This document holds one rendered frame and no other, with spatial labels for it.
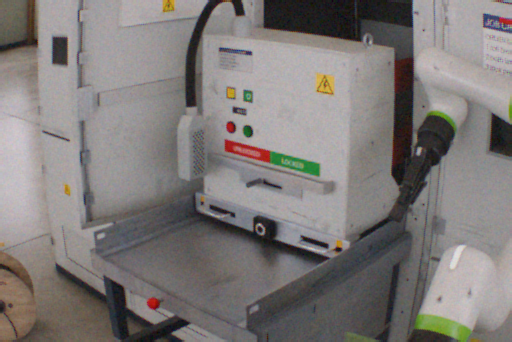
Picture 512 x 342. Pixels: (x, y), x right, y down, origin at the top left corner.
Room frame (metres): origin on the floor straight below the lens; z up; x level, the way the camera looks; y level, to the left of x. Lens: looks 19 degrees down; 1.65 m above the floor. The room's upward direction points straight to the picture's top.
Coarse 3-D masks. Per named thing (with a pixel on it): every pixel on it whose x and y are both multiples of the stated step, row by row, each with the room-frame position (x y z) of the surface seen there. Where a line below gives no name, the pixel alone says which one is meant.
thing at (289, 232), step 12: (216, 204) 1.86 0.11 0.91; (228, 204) 1.83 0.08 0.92; (240, 216) 1.80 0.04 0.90; (252, 216) 1.77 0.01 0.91; (264, 216) 1.75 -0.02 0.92; (252, 228) 1.78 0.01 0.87; (276, 228) 1.72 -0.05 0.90; (288, 228) 1.69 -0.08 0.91; (300, 228) 1.67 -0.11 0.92; (312, 228) 1.66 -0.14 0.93; (288, 240) 1.69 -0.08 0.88; (312, 240) 1.64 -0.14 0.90; (324, 240) 1.62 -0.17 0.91; (348, 240) 1.58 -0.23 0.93
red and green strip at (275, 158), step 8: (224, 144) 1.86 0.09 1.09; (232, 144) 1.84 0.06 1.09; (240, 144) 1.82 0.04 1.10; (232, 152) 1.84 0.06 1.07; (240, 152) 1.82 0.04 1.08; (248, 152) 1.80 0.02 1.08; (256, 152) 1.78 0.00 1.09; (264, 152) 1.76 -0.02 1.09; (272, 152) 1.75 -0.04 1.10; (264, 160) 1.76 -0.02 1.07; (272, 160) 1.75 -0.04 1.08; (280, 160) 1.73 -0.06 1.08; (288, 160) 1.71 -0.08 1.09; (296, 160) 1.69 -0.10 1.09; (304, 160) 1.68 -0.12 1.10; (288, 168) 1.71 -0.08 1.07; (296, 168) 1.69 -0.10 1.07; (304, 168) 1.68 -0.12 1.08; (312, 168) 1.66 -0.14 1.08
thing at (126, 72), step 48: (96, 0) 1.89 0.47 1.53; (144, 0) 1.96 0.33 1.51; (192, 0) 2.06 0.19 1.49; (96, 48) 1.89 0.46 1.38; (144, 48) 1.99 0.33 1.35; (96, 96) 1.89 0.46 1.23; (144, 96) 1.97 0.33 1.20; (96, 144) 1.88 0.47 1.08; (144, 144) 1.99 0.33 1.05; (96, 192) 1.88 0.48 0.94; (144, 192) 1.98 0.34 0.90; (192, 192) 2.09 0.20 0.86
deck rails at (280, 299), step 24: (144, 216) 1.78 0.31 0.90; (168, 216) 1.85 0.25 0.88; (192, 216) 1.91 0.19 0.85; (96, 240) 1.64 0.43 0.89; (120, 240) 1.70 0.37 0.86; (144, 240) 1.73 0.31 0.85; (360, 240) 1.60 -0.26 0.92; (384, 240) 1.69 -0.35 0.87; (336, 264) 1.52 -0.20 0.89; (288, 288) 1.37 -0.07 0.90; (312, 288) 1.44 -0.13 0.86; (264, 312) 1.31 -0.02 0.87
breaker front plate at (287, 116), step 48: (240, 48) 1.82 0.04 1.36; (288, 48) 1.71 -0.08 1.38; (240, 96) 1.82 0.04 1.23; (288, 96) 1.71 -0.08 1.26; (336, 96) 1.62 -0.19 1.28; (288, 144) 1.71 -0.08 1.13; (336, 144) 1.62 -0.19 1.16; (240, 192) 1.82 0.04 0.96; (288, 192) 1.71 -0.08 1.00; (336, 192) 1.61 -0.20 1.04
